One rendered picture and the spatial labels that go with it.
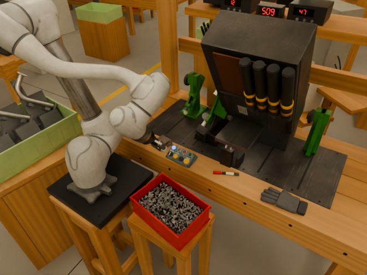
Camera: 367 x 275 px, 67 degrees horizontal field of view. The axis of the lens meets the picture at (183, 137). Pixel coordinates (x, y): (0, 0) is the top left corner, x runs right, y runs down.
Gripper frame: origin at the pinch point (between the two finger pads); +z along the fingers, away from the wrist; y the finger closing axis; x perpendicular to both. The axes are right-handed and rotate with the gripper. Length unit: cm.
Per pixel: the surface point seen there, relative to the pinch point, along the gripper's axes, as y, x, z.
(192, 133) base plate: -1.9, 17.9, 27.5
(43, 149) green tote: -73, -31, 0
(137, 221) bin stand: 5.9, -37.2, 0.7
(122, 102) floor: -177, 47, 158
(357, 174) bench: 86, 32, 41
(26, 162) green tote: -73, -41, -6
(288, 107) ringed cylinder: 52, 29, -24
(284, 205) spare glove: 62, 0, 12
